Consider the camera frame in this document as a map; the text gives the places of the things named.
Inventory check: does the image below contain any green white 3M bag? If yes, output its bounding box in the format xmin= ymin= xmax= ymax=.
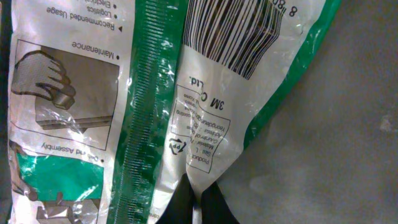
xmin=1 ymin=0 xmax=340 ymax=223

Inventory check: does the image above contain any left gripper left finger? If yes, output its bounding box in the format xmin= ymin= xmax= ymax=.
xmin=156 ymin=174 xmax=195 ymax=224

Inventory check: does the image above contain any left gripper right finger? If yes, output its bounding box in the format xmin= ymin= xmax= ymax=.
xmin=201 ymin=182 xmax=239 ymax=224

